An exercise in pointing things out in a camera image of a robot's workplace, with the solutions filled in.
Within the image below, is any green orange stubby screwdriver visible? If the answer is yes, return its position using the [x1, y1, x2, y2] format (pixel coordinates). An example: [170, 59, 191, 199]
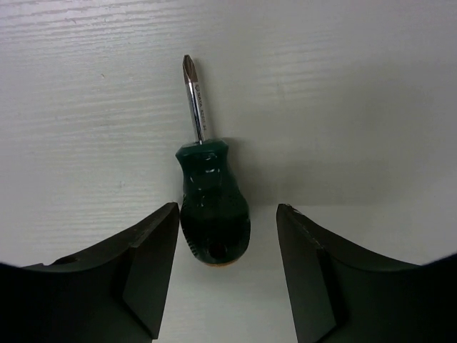
[176, 55, 251, 267]

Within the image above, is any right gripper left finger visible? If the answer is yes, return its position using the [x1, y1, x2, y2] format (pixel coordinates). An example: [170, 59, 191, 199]
[21, 202, 179, 342]

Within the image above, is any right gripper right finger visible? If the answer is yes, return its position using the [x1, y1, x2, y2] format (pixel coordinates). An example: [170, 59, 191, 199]
[276, 203, 422, 343]

